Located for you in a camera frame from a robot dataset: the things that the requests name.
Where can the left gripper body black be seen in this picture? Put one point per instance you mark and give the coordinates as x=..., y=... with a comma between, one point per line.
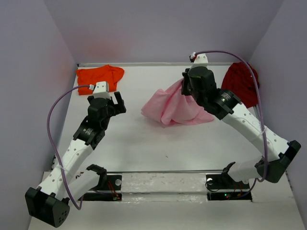
x=113, y=109

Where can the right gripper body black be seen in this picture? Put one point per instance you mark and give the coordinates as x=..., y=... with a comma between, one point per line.
x=199, y=99

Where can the pink t shirt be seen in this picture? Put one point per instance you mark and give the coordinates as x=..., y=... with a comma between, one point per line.
x=170, y=107

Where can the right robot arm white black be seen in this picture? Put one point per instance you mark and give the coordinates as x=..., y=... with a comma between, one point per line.
x=276, y=152

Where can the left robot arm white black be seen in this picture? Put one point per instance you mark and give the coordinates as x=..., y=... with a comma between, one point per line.
x=51, y=200

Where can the orange t shirt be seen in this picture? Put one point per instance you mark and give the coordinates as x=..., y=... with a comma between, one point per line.
x=112, y=75

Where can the dark red t shirt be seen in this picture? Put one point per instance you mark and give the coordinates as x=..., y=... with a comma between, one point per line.
x=240, y=82

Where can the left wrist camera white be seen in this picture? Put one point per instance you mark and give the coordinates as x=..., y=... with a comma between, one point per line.
x=100, y=90

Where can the back table rail white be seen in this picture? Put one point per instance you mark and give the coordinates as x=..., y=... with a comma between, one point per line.
x=139, y=64

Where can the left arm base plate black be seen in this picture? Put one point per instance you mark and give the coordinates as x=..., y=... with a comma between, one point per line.
x=108, y=191

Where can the front table rail metal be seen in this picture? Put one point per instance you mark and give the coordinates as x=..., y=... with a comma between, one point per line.
x=171, y=171

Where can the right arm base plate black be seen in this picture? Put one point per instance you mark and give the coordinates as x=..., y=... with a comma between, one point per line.
x=219, y=190

